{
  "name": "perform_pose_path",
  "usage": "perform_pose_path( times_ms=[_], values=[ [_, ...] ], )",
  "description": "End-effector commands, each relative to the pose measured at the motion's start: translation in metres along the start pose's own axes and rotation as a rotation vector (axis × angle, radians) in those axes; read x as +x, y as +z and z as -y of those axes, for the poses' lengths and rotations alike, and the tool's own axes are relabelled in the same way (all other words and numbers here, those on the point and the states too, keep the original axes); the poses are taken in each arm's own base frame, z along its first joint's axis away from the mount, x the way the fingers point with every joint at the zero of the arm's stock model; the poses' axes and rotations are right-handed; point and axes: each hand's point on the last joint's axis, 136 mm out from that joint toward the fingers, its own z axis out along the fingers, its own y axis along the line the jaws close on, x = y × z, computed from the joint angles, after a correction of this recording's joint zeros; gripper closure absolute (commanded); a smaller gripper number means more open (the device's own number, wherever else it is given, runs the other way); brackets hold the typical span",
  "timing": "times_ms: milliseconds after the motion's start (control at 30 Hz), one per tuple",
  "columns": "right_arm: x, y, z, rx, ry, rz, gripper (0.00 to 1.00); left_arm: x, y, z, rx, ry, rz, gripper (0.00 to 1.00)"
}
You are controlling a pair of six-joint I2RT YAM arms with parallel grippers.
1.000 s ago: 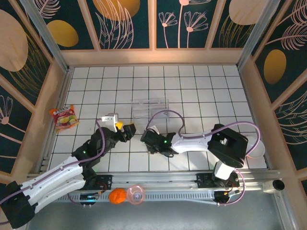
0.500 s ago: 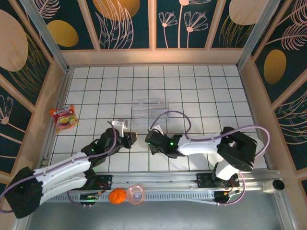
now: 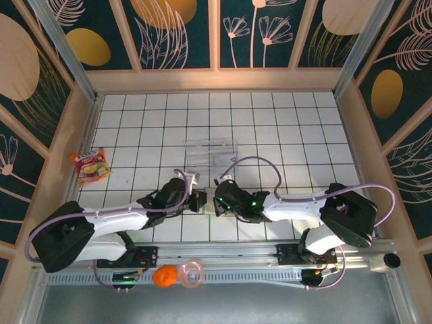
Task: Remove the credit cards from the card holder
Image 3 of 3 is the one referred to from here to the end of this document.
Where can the green card holder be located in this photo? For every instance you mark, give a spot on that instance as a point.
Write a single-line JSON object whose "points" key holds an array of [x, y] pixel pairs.
{"points": [[208, 210]]}

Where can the white VIP card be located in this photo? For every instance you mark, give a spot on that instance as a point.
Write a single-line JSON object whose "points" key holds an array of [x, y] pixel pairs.
{"points": [[224, 160]]}

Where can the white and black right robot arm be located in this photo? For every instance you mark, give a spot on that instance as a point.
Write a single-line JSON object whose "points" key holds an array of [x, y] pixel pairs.
{"points": [[290, 207]]}

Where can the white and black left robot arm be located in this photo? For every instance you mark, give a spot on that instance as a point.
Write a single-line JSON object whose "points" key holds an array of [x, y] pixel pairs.
{"points": [[118, 219]]}

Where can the clear plastic organizer box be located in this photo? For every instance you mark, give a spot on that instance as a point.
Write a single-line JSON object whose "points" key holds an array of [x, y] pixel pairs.
{"points": [[199, 157]]}

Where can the pink translucent cup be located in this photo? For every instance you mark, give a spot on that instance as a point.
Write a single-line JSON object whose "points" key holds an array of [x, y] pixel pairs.
{"points": [[191, 274]]}

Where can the orange ball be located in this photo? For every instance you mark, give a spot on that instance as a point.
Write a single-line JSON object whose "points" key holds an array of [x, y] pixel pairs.
{"points": [[165, 276]]}

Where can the red orange snack packet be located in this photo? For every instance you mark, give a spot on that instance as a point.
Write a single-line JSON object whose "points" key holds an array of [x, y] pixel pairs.
{"points": [[89, 167]]}

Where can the black controller board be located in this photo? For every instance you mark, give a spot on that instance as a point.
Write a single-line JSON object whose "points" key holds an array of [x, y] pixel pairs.
{"points": [[126, 278], [312, 277]]}

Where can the white fixture with black hole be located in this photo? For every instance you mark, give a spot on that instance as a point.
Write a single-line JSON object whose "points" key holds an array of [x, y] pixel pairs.
{"points": [[384, 262]]}

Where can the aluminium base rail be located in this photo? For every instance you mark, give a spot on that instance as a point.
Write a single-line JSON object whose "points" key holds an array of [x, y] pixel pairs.
{"points": [[219, 251]]}

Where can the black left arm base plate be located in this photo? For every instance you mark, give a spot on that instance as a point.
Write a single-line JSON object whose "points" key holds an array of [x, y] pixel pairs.
{"points": [[148, 256]]}

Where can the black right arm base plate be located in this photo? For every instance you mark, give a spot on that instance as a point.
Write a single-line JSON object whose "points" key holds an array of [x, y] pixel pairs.
{"points": [[287, 254]]}

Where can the aluminium corner post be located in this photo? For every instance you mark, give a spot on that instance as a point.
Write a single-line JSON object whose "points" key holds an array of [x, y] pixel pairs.
{"points": [[361, 47], [67, 54]]}

